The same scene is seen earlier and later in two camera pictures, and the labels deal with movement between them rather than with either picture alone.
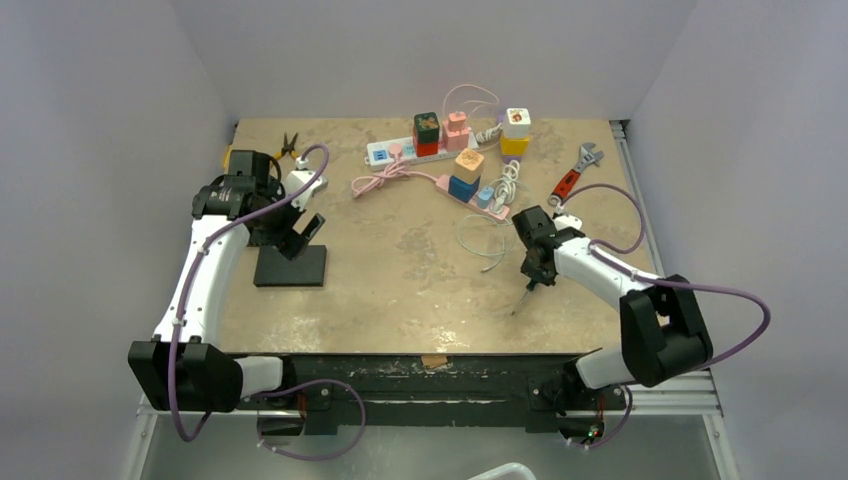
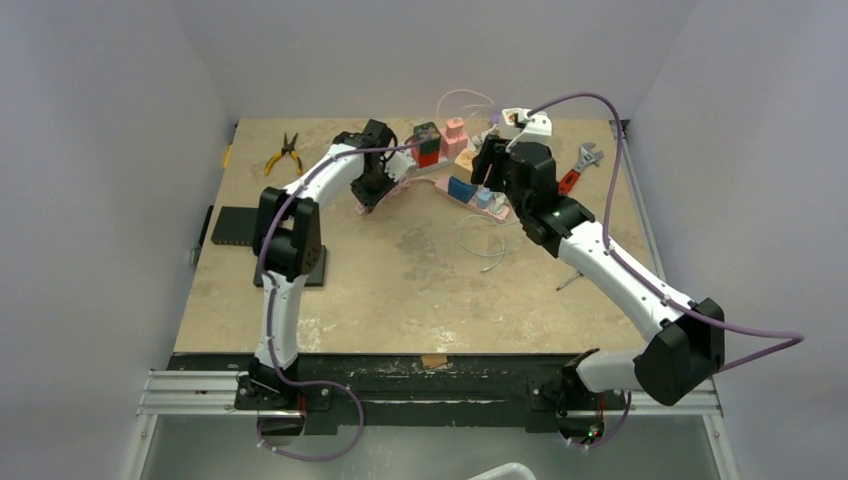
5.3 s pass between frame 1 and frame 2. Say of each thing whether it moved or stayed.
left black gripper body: moved
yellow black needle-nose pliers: stayed
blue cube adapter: stayed
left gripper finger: moved
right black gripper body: moved
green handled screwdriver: moved
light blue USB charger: stayed
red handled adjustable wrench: stayed
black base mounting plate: stayed
